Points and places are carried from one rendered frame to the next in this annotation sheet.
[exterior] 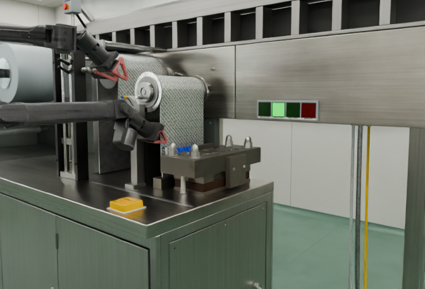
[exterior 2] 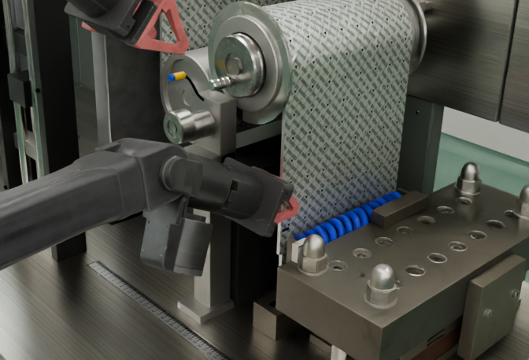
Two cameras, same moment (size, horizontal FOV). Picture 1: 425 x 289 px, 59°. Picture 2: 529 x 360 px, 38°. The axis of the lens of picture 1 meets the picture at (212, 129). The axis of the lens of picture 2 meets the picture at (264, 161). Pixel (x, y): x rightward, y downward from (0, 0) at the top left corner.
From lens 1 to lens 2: 0.59 m
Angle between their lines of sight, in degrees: 20
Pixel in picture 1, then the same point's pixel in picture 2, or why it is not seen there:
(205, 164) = (412, 322)
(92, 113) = (72, 220)
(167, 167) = (297, 306)
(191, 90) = (379, 46)
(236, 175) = (491, 324)
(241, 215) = not seen: outside the picture
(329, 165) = not seen: outside the picture
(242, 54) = not seen: outside the picture
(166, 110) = (299, 124)
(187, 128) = (356, 157)
